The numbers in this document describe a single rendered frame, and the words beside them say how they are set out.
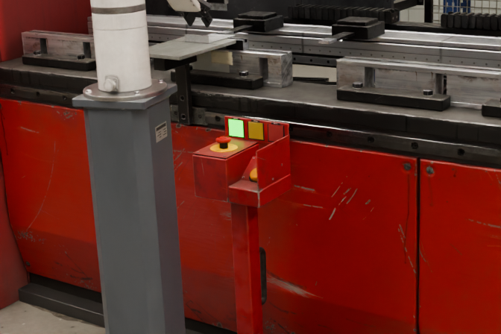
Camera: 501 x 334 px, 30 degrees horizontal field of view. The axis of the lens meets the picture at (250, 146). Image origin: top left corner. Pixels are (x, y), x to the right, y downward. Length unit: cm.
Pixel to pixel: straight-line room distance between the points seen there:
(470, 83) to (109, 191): 92
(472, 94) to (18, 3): 167
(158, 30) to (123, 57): 116
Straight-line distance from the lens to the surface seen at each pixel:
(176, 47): 265
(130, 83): 208
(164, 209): 218
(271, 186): 237
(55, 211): 322
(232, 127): 250
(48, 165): 318
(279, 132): 242
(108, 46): 207
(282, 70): 264
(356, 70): 251
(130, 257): 218
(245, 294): 253
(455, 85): 240
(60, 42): 318
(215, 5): 276
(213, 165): 237
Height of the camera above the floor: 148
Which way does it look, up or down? 17 degrees down
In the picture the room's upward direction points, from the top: 3 degrees counter-clockwise
